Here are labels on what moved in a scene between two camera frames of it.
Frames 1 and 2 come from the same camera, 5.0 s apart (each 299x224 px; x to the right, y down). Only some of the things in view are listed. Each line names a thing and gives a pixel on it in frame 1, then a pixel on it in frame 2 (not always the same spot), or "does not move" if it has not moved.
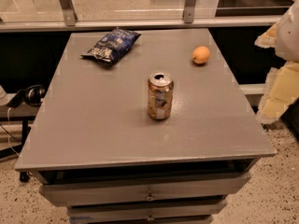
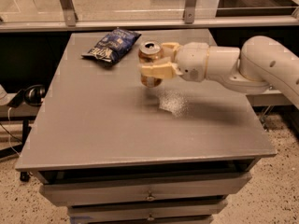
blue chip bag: [113, 45] does not move
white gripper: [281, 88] → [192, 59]
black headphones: [32, 95] does not move
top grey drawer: [143, 190] does not move
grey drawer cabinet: [97, 151] does not move
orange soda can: [160, 96] → [150, 51]
